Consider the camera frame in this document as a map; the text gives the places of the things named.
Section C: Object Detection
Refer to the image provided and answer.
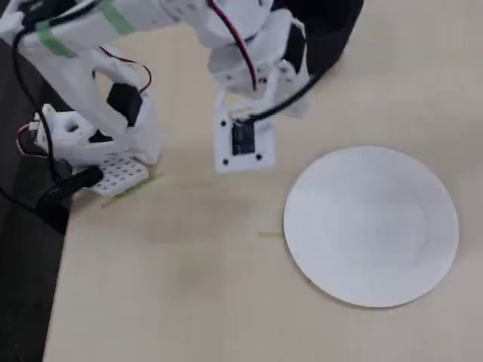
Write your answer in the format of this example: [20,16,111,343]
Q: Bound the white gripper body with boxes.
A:
[260,9,316,120]

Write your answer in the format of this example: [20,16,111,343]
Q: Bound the black bin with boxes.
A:
[292,0,365,83]

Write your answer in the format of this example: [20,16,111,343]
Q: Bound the white paper plate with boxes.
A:
[282,146,460,308]

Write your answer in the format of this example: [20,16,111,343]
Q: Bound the long green tape mark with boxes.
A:
[100,172,165,207]

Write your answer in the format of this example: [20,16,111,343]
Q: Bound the green tape strip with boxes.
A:
[98,0,136,35]
[35,20,73,58]

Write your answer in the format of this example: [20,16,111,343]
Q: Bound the black table clamp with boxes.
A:
[35,158,105,218]

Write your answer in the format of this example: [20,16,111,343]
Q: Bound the black camera cable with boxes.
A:
[232,69,321,124]

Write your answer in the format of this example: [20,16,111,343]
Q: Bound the red black servo wire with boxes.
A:
[208,0,262,92]
[97,46,152,96]

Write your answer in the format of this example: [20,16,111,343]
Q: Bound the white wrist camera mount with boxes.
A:
[213,90,277,175]

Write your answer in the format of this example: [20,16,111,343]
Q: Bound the white perforated base plate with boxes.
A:
[70,153,151,198]

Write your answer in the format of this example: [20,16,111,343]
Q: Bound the red white connector wires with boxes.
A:
[16,121,43,156]

